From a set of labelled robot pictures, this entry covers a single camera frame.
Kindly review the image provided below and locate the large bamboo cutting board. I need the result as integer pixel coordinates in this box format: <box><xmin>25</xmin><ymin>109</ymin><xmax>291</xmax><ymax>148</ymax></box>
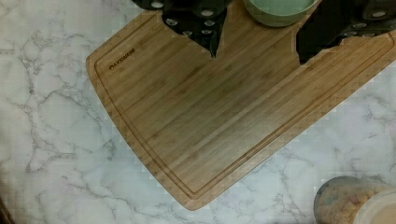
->
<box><xmin>87</xmin><ymin>0</ymin><xmax>395</xmax><ymax>210</ymax></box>

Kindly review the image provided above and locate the clear jar of cereal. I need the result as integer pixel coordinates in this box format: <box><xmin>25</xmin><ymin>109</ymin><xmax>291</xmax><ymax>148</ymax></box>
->
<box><xmin>314</xmin><ymin>176</ymin><xmax>395</xmax><ymax>224</ymax></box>

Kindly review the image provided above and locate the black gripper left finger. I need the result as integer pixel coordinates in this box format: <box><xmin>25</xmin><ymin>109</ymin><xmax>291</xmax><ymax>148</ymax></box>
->
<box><xmin>132</xmin><ymin>0</ymin><xmax>233</xmax><ymax>58</ymax></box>

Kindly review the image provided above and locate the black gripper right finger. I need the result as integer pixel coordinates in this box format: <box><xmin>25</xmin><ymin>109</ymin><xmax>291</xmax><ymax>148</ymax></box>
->
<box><xmin>296</xmin><ymin>0</ymin><xmax>396</xmax><ymax>64</ymax></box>

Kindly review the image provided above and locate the green ceramic bowl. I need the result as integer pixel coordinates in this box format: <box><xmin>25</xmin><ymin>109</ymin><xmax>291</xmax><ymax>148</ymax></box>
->
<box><xmin>243</xmin><ymin>0</ymin><xmax>318</xmax><ymax>27</ymax></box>

